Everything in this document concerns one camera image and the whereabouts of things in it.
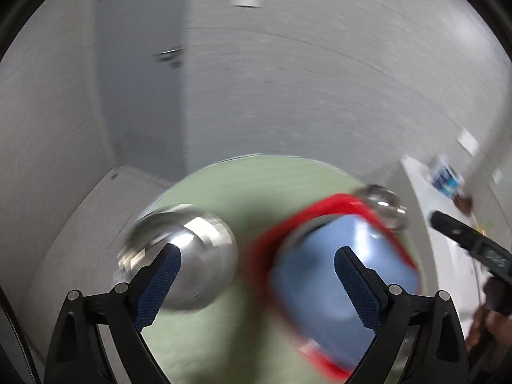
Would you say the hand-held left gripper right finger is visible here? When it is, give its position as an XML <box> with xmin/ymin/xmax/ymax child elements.
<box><xmin>333</xmin><ymin>246</ymin><xmax>469</xmax><ymax>384</ymax></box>

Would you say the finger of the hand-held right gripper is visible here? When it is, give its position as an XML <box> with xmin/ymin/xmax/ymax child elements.
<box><xmin>429</xmin><ymin>210</ymin><xmax>483</xmax><ymax>251</ymax></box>

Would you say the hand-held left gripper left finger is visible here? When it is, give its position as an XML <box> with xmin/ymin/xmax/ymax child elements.
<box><xmin>43</xmin><ymin>243</ymin><xmax>182</xmax><ymax>384</ymax></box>

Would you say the red-rimmed blue dish tray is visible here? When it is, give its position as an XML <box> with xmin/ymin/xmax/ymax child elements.
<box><xmin>249</xmin><ymin>194</ymin><xmax>420</xmax><ymax>382</ymax></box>

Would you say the large stainless steel bowl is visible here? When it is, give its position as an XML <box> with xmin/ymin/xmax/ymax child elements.
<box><xmin>116</xmin><ymin>205</ymin><xmax>239</xmax><ymax>311</ymax></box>

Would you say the person's right hand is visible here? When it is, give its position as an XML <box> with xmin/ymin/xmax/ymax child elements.
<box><xmin>465</xmin><ymin>306</ymin><xmax>499</xmax><ymax>353</ymax></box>

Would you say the small brown object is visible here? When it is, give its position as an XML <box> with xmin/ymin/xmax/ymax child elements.
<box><xmin>454</xmin><ymin>194</ymin><xmax>474</xmax><ymax>214</ymax></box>

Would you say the white side table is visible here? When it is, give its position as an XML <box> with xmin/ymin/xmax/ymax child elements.
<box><xmin>400</xmin><ymin>154</ymin><xmax>512</xmax><ymax>331</ymax></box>

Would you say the blue and white packet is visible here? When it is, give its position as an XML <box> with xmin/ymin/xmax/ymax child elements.
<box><xmin>425</xmin><ymin>154</ymin><xmax>465</xmax><ymax>198</ymax></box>

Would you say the small stainless steel bowl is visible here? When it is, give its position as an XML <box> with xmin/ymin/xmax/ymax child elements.
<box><xmin>356</xmin><ymin>184</ymin><xmax>408</xmax><ymax>233</ymax></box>

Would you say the green round table cover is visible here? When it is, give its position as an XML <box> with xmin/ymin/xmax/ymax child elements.
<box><xmin>134</xmin><ymin>154</ymin><xmax>419</xmax><ymax>384</ymax></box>

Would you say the grey door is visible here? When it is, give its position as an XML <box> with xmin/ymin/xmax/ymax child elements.
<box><xmin>93</xmin><ymin>0</ymin><xmax>193</xmax><ymax>177</ymax></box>

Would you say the white wall socket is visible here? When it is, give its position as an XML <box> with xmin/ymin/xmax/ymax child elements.
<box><xmin>457</xmin><ymin>128</ymin><xmax>480</xmax><ymax>156</ymax></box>

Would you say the metal door handle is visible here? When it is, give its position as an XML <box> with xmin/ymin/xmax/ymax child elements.
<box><xmin>154</xmin><ymin>47</ymin><xmax>185</xmax><ymax>68</ymax></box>

